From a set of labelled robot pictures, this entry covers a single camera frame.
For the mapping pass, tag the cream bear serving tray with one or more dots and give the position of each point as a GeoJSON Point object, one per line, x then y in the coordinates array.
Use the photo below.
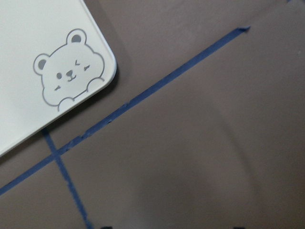
{"type": "Point", "coordinates": [53, 56]}

